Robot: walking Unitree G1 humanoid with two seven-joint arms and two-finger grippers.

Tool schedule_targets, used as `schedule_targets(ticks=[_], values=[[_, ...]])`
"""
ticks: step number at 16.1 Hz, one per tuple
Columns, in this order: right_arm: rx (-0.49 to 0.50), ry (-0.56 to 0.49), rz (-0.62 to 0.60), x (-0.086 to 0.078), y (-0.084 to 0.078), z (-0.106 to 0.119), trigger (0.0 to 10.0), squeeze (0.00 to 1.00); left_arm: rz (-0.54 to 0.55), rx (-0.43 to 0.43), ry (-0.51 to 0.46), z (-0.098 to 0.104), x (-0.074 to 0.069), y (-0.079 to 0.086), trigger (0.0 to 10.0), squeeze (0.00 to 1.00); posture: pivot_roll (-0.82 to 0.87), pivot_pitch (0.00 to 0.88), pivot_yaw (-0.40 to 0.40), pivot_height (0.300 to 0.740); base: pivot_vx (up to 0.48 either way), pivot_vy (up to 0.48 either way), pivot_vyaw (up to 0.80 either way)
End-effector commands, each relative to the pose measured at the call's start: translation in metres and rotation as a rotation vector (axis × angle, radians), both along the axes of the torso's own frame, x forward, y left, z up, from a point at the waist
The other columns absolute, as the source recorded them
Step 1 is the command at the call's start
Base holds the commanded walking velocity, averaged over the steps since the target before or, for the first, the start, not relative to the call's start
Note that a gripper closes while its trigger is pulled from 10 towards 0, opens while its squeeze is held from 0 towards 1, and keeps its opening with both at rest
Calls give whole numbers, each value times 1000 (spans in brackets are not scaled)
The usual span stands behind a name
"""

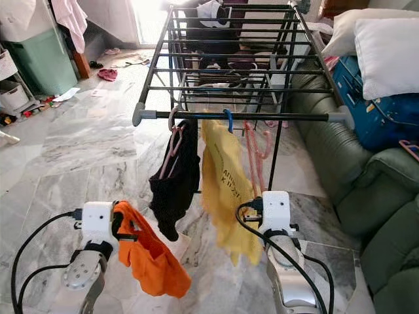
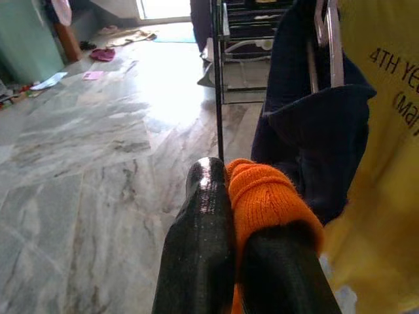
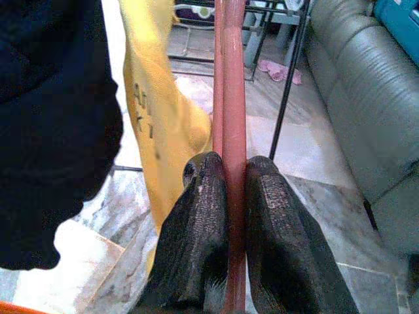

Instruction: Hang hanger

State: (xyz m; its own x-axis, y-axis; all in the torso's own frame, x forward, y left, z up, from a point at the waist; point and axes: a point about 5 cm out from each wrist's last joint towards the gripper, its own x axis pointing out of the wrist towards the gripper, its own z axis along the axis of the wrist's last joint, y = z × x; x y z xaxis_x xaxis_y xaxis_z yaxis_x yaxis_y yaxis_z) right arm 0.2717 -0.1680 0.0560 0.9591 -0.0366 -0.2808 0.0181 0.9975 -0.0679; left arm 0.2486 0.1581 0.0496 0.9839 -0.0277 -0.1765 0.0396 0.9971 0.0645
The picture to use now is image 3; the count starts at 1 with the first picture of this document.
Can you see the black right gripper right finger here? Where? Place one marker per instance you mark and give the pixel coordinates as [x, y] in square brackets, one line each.
[284, 255]

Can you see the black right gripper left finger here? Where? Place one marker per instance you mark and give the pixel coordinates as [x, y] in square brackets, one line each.
[193, 235]

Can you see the orange shirt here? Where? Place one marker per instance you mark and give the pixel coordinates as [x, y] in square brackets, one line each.
[16, 310]

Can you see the yellow shirt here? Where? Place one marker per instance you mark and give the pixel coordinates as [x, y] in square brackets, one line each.
[157, 114]

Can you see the black metal drying rack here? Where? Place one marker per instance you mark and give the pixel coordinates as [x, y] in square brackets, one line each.
[287, 91]

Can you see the grey-green leather sofa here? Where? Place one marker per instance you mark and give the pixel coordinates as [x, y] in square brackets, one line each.
[366, 98]

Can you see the pink slipper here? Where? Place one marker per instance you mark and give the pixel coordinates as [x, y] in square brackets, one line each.
[271, 68]
[296, 78]

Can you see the black garment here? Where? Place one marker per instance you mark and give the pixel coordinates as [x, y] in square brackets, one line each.
[49, 131]

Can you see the blue storage bag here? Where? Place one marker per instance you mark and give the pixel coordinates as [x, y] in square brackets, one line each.
[399, 26]

